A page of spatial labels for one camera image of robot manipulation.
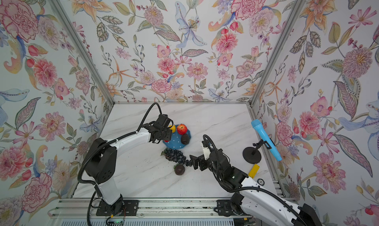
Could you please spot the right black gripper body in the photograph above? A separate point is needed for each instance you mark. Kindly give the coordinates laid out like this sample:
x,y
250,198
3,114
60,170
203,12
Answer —
x,y
212,165

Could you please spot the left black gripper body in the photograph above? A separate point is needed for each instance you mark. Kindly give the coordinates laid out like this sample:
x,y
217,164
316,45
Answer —
x,y
165,134

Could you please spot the yellow lemon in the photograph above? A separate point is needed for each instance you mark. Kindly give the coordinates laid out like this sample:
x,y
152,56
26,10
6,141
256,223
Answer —
x,y
173,128

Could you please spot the blue polka dot plate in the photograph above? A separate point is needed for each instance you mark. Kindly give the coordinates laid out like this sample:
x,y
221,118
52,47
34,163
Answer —
x,y
175,142

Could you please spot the red apple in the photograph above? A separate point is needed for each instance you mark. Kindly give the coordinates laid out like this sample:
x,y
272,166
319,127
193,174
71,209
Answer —
x,y
181,129

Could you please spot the black avocado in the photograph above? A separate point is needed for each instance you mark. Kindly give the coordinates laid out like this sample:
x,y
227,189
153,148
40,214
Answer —
x,y
185,139

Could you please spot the dark grape bunch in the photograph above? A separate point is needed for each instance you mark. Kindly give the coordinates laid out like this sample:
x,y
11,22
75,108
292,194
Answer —
x,y
177,156

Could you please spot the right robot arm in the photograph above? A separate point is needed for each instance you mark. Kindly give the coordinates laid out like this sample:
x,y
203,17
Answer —
x,y
249,197

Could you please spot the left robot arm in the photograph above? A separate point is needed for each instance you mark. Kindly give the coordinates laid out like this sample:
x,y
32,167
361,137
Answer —
x,y
99,164

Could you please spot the black microphone stand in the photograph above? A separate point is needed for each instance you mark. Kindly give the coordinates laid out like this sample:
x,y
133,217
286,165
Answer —
x,y
252,154

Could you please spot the blue microphone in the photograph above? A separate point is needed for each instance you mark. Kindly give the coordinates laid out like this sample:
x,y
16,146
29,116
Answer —
x,y
258,126

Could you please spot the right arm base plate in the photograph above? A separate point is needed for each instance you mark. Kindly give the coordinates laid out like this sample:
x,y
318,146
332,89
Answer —
x,y
228,208

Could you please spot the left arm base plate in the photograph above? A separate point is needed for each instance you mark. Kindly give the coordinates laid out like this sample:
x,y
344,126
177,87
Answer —
x,y
130,207

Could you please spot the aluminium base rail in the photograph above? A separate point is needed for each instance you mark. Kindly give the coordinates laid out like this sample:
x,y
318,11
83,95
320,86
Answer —
x,y
79,208

